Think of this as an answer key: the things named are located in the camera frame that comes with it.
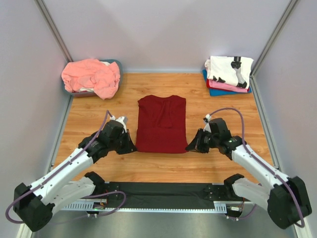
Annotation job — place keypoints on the blue folded t-shirt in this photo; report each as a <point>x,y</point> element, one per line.
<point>217,92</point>

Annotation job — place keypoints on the red folded t-shirt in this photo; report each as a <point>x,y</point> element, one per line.
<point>207,83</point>

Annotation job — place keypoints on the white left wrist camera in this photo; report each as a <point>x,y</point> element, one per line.
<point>122,120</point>

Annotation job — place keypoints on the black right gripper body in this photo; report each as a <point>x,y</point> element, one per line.
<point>206,142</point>

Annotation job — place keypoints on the black base mat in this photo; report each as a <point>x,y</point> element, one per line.
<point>155,195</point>

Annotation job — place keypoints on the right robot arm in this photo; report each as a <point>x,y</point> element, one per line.
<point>284,198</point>

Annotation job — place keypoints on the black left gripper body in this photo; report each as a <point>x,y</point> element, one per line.
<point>120,145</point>

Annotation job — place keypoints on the aluminium frame post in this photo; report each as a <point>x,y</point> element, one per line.
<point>274,35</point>
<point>53,28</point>

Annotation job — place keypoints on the blue-grey laundry basket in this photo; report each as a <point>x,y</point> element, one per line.
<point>117,64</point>

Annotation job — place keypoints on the right aluminium frame post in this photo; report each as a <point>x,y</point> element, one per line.
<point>274,35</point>

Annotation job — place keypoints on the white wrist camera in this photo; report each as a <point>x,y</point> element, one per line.
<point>208,120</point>
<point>122,120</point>

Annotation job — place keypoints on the dark red t-shirt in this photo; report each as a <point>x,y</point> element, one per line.
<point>162,125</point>

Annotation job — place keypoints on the white folded printed t-shirt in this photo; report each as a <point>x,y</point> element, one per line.
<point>234,71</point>

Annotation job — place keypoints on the left aluminium frame post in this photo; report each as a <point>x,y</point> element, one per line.
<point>53,28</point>

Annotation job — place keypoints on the pink crumpled t-shirt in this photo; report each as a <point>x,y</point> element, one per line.
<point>91,77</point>

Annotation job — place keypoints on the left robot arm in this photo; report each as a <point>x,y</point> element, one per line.
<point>35,204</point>

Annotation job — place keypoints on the pink folded t-shirt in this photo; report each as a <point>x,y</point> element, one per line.
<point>226,87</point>

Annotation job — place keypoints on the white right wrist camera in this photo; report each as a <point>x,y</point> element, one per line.
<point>208,120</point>

